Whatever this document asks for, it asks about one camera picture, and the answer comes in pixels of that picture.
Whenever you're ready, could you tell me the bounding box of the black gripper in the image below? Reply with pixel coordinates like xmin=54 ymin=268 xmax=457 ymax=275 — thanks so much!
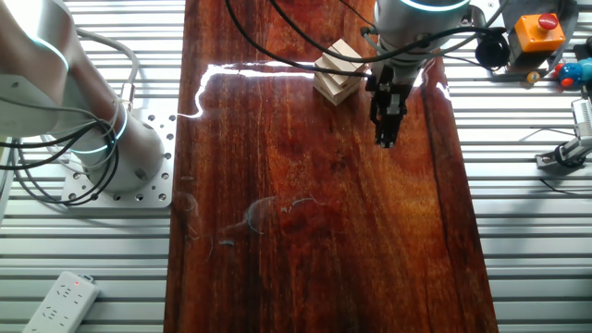
xmin=364 ymin=63 xmax=413 ymax=150

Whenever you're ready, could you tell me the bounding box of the wooden Jenga block tower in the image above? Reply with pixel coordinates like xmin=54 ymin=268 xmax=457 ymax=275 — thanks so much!
xmin=313 ymin=38 xmax=367 ymax=106

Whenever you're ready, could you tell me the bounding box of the brown wooden board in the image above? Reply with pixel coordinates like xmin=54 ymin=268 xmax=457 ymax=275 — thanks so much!
xmin=163 ymin=0 xmax=500 ymax=333

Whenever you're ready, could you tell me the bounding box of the orange emergency stop box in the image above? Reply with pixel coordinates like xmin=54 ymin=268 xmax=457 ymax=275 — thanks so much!
xmin=512 ymin=12 xmax=567 ymax=54

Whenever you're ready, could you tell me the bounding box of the blue plastic toy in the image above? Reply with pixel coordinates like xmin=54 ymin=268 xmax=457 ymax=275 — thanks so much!
xmin=553 ymin=57 xmax=592 ymax=90

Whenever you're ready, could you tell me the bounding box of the white power strip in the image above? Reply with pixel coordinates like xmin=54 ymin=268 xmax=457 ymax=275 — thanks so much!
xmin=21 ymin=270 xmax=101 ymax=333

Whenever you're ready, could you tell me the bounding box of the long black wrist cable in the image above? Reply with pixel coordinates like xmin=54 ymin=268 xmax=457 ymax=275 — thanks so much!
xmin=268 ymin=0 xmax=506 ymax=64
xmin=224 ymin=0 xmax=371 ymax=78

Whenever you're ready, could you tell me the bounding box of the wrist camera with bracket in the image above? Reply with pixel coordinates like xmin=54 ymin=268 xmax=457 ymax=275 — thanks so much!
xmin=474 ymin=27 xmax=512 ymax=70

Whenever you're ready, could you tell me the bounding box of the black camera cable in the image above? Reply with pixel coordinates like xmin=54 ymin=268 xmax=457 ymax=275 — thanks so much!
xmin=538 ymin=178 xmax=592 ymax=195

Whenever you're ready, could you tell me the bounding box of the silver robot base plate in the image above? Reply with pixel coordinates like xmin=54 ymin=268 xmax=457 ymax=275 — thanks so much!
xmin=59 ymin=109 xmax=178 ymax=209

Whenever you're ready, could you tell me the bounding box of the grey base cable with connector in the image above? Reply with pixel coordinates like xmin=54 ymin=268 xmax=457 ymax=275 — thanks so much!
xmin=76 ymin=27 xmax=141 ymax=112

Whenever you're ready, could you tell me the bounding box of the black base cable bundle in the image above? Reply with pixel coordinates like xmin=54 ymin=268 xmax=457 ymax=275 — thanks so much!
xmin=0 ymin=117 xmax=120 ymax=207

